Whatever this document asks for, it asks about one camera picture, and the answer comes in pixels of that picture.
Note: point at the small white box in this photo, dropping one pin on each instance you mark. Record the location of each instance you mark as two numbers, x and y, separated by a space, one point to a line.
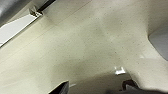
120 70

